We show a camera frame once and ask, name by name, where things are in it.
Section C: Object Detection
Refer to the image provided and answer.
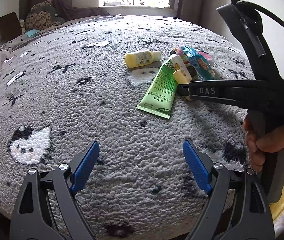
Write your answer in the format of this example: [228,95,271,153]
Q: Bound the blue wet wipes pack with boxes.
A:
[182,46,215,80]

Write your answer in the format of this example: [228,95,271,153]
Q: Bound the small yellow tube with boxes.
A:
[173,70,189,85]

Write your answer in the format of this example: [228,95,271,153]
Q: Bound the white tube yellow logo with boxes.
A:
[170,54,192,82]

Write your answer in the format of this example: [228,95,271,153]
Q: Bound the green cosmetic tube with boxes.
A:
[136,54,178,119]

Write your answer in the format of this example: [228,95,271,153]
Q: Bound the yellow bottle white cap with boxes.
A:
[124,50,162,69]

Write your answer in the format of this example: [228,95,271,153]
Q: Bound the person's right hand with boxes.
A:
[244,118,284,172]

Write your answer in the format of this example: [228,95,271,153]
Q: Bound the round tin pink lid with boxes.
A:
[197,51,215,67]

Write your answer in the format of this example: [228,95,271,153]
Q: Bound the colourful hair scrunchies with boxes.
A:
[171,47,191,67]

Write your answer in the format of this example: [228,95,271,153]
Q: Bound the grey cat-pattern fleece blanket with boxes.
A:
[0,16,253,239]

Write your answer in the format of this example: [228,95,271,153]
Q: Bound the teal small object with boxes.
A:
[25,29,40,38]

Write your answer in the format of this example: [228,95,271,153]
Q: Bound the dark wooden headboard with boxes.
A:
[0,12,22,46]

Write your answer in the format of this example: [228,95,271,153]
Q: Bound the brown patterned pillow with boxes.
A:
[25,0,65,30]

